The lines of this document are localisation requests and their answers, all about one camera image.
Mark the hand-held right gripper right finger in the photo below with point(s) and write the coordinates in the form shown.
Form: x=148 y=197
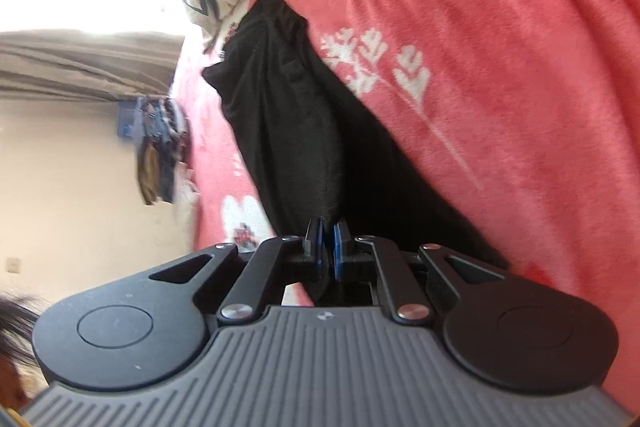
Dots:
x=338 y=252

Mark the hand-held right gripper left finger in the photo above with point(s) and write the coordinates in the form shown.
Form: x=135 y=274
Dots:
x=316 y=252

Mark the stack of folded clothes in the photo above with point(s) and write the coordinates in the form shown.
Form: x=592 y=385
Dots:
x=160 y=142

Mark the blue box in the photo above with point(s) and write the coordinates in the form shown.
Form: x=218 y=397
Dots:
x=127 y=119

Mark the red floral blanket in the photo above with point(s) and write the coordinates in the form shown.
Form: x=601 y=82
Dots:
x=525 y=107

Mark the beige garment with black trim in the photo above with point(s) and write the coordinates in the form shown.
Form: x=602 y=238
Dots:
x=205 y=14

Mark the beige curtain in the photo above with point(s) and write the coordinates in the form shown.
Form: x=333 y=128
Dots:
x=80 y=64

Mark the wall socket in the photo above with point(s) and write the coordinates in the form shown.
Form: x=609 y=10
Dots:
x=13 y=265

